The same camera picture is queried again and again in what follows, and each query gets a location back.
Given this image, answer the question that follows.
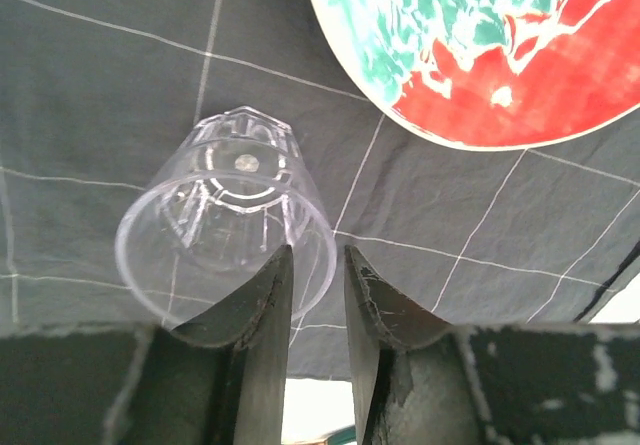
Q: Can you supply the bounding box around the red and teal plate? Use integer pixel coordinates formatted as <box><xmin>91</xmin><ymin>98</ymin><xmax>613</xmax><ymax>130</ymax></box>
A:
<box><xmin>311</xmin><ymin>0</ymin><xmax>639</xmax><ymax>151</ymax></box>

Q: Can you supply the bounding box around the clear drinking glass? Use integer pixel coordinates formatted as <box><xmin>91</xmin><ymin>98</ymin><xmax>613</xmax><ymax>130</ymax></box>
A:
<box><xmin>114</xmin><ymin>106</ymin><xmax>337</xmax><ymax>328</ymax></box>

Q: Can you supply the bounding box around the dark grey checked cloth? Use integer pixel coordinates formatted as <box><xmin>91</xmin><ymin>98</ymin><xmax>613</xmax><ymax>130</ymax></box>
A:
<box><xmin>0</xmin><ymin>0</ymin><xmax>640</xmax><ymax>381</ymax></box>

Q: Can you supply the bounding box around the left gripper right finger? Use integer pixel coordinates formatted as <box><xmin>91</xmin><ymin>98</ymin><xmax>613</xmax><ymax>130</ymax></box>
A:
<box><xmin>344</xmin><ymin>246</ymin><xmax>639</xmax><ymax>444</ymax></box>

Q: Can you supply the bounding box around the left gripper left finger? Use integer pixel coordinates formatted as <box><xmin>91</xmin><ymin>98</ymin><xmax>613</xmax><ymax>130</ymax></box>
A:
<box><xmin>1</xmin><ymin>245</ymin><xmax>294</xmax><ymax>444</ymax></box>

